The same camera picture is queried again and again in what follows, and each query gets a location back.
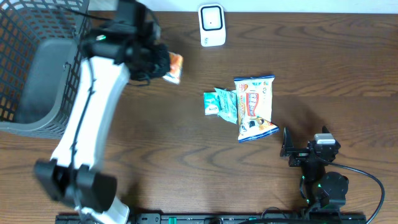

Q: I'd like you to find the large beige snack bag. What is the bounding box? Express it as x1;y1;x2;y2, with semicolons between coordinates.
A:
234;75;279;142

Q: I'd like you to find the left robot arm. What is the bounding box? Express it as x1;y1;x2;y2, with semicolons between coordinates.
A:
34;1;170;223

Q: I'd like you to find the light green snack packet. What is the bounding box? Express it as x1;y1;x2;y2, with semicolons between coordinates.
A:
215;88;238;124

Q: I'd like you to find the white barcode scanner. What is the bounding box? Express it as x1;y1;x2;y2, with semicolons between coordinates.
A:
198;4;226;47

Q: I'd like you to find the dark grey mesh plastic basket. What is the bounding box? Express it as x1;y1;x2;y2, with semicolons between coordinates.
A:
1;0;90;139

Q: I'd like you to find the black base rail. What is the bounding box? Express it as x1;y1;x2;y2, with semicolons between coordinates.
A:
55;212;368;224

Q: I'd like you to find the teal small snack packet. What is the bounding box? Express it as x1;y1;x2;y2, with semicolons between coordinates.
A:
203;92;220;115

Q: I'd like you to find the orange small snack packet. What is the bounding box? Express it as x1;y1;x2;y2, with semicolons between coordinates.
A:
162;52;183;85

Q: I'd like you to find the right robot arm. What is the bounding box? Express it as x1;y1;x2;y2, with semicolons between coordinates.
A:
280;127;349;219

